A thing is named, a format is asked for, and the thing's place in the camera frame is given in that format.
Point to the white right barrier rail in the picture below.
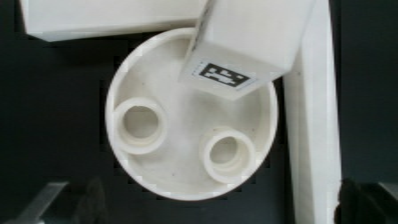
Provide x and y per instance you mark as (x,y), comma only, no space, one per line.
(71,19)

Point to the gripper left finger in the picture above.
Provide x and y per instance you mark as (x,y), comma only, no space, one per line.
(67,203)

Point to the white front barrier rail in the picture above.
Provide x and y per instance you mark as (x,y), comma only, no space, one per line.
(311,120)

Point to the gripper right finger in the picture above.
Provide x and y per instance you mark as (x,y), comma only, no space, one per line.
(368,203)

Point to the white barrier rail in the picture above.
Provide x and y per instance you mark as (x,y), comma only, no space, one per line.
(311,120)
(71,19)

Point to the white stool leg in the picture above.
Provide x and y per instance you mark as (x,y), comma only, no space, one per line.
(243,44)

